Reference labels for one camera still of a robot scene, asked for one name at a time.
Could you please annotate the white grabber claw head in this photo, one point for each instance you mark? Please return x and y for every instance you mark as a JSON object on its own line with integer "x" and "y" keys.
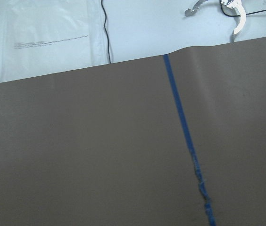
{"x": 233, "y": 5}

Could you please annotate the clear plastic bag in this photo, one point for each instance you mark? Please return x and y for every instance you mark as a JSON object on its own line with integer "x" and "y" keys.
{"x": 39, "y": 37}

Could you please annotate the blue tape grid lines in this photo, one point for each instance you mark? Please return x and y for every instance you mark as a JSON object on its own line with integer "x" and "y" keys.
{"x": 189, "y": 142}

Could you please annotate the white side table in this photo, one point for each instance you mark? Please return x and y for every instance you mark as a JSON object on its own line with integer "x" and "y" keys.
{"x": 143, "y": 28}

